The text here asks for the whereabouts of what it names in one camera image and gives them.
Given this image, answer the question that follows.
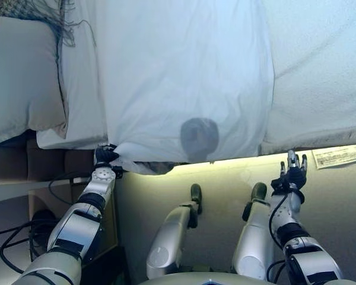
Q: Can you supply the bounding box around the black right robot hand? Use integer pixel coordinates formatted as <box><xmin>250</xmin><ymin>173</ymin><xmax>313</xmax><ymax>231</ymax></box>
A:
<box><xmin>279</xmin><ymin>150</ymin><xmax>309</xmax><ymax>190</ymax></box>

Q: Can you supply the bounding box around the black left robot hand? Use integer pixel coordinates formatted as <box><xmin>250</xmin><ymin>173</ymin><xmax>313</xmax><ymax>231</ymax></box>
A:
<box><xmin>94</xmin><ymin>144</ymin><xmax>120</xmax><ymax>167</ymax></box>

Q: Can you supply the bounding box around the white duvet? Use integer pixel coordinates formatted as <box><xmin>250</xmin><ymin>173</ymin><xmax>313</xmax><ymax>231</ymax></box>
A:
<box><xmin>93</xmin><ymin>0</ymin><xmax>277</xmax><ymax>175</ymax></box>

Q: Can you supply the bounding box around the grey rug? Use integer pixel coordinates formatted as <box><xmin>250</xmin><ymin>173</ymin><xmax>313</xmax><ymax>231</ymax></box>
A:
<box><xmin>310</xmin><ymin>144</ymin><xmax>356</xmax><ymax>171</ymax></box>

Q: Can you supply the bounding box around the white sheeted mattress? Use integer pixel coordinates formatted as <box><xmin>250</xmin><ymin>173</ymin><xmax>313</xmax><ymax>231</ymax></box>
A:
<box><xmin>35</xmin><ymin>19</ymin><xmax>110</xmax><ymax>150</ymax></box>

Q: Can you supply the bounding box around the wooden nightstand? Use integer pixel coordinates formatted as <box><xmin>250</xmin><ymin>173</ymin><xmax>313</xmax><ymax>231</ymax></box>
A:
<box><xmin>27</xmin><ymin>177</ymin><xmax>120</xmax><ymax>259</ymax></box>

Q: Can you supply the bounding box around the silver right robot leg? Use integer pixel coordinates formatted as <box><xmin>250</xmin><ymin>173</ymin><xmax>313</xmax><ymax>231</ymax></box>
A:
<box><xmin>231</xmin><ymin>182</ymin><xmax>276</xmax><ymax>282</ymax></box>

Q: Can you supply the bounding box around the silver robot leg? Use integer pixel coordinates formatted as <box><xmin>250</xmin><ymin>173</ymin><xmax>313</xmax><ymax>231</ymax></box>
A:
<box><xmin>145</xmin><ymin>183</ymin><xmax>204</xmax><ymax>280</ymax></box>
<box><xmin>231</xmin><ymin>182</ymin><xmax>276</xmax><ymax>282</ymax></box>

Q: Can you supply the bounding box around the cream fringed throw blanket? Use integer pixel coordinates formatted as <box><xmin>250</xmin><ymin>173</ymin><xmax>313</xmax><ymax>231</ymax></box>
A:
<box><xmin>259</xmin><ymin>0</ymin><xmax>356</xmax><ymax>156</ymax></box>

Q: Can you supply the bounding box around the silver left robot leg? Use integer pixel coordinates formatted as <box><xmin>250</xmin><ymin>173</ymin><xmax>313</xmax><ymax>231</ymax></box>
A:
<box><xmin>145</xmin><ymin>183</ymin><xmax>204</xmax><ymax>280</ymax></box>

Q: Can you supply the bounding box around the beige pillow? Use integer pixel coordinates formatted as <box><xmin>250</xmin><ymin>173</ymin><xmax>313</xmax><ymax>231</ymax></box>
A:
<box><xmin>0</xmin><ymin>14</ymin><xmax>69</xmax><ymax>148</ymax></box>

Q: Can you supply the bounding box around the silver robot torso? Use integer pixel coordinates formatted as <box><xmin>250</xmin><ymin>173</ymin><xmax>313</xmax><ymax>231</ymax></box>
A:
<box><xmin>138</xmin><ymin>271</ymin><xmax>286</xmax><ymax>285</ymax></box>

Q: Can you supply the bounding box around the grey knitted fringed cushion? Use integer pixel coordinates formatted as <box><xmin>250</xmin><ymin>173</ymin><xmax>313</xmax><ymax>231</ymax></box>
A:
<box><xmin>0</xmin><ymin>0</ymin><xmax>98</xmax><ymax>49</ymax></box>

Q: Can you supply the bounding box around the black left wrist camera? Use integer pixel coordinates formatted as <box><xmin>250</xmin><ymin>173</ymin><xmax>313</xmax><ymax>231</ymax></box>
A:
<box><xmin>110</xmin><ymin>165</ymin><xmax>125</xmax><ymax>179</ymax></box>

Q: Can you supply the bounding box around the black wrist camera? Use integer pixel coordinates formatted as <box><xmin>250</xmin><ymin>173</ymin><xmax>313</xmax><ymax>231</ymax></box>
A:
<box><xmin>269</xmin><ymin>177</ymin><xmax>288</xmax><ymax>191</ymax></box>
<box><xmin>110</xmin><ymin>165</ymin><xmax>125</xmax><ymax>179</ymax></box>

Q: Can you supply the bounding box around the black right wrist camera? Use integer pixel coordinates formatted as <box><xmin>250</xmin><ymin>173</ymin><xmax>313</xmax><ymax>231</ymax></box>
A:
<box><xmin>269</xmin><ymin>177</ymin><xmax>288</xmax><ymax>191</ymax></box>

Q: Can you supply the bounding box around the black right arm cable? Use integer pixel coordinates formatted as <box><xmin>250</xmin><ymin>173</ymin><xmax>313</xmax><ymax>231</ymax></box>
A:
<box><xmin>266</xmin><ymin>189</ymin><xmax>288</xmax><ymax>285</ymax></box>

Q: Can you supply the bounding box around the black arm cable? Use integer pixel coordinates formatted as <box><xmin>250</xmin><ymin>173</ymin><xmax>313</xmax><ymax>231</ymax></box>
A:
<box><xmin>266</xmin><ymin>189</ymin><xmax>288</xmax><ymax>285</ymax></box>
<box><xmin>48</xmin><ymin>170</ymin><xmax>93</xmax><ymax>206</ymax></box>

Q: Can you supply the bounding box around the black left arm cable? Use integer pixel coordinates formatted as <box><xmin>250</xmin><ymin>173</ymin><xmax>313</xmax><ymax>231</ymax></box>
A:
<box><xmin>48</xmin><ymin>170</ymin><xmax>93</xmax><ymax>206</ymax></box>

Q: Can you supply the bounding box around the black cable bundle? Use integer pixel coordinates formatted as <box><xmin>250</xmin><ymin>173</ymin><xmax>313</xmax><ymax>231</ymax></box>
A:
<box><xmin>0</xmin><ymin>218</ymin><xmax>58</xmax><ymax>274</ymax></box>

